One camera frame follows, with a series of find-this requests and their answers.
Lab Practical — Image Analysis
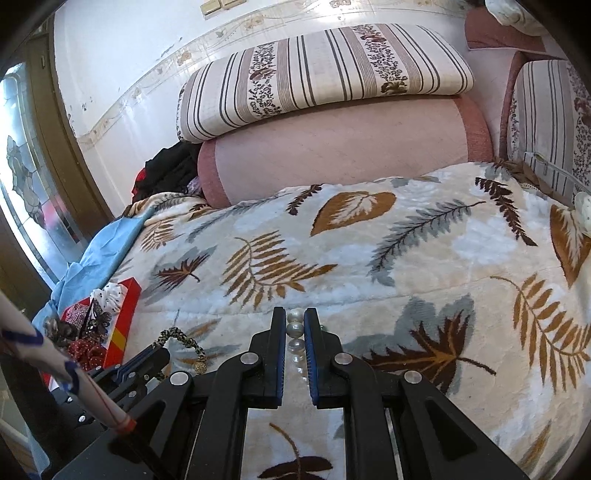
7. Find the leaf print blanket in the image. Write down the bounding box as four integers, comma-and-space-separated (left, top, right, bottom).
32, 159, 591, 480

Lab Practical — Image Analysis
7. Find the long striped floral cushion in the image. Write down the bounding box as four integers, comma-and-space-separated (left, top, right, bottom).
177, 23, 476, 143

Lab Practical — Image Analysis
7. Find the leopard print bracelet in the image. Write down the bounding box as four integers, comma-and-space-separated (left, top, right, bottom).
154, 327, 208, 374

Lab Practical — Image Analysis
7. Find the cream pillow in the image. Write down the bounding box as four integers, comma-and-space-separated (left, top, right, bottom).
485, 0, 561, 38

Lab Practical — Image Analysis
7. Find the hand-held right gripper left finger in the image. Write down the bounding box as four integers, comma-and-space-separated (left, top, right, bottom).
53, 306, 286, 480

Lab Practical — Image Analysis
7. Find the person's left forearm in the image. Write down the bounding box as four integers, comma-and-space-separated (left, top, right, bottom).
0, 291, 137, 435

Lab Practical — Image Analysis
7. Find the red cardboard box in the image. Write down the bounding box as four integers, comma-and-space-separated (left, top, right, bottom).
60, 277, 143, 370

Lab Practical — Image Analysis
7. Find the grey fuzzy scrunchie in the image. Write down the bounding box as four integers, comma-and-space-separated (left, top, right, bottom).
44, 318, 77, 348

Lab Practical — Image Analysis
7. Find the red patterned scrunchie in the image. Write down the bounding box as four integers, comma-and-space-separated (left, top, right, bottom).
65, 300, 93, 325

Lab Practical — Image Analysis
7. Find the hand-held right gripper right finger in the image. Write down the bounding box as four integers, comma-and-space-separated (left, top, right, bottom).
305, 307, 532, 480

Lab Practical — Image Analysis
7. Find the pink bolster cushion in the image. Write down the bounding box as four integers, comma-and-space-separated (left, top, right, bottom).
198, 95, 495, 208

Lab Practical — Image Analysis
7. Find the red beaded hair accessory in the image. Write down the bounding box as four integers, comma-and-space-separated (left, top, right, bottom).
69, 339, 110, 368

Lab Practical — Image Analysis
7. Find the black lace hair accessory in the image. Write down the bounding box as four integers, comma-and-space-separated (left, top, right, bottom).
85, 300, 114, 341

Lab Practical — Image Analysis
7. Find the white pearl necklace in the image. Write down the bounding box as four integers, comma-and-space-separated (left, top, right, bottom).
285, 307, 309, 384

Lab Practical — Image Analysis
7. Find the light blue cloth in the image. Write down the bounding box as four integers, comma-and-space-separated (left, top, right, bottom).
32, 215, 148, 333

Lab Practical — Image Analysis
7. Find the striped floral sofa cushion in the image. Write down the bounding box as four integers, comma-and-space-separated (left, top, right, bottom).
501, 51, 591, 208

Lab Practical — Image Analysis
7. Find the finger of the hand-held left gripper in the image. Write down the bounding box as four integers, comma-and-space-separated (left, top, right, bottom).
88, 346, 171, 377
99, 362, 169, 403

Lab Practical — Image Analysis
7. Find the black clothing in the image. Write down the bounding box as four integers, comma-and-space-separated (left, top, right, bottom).
131, 143, 201, 204

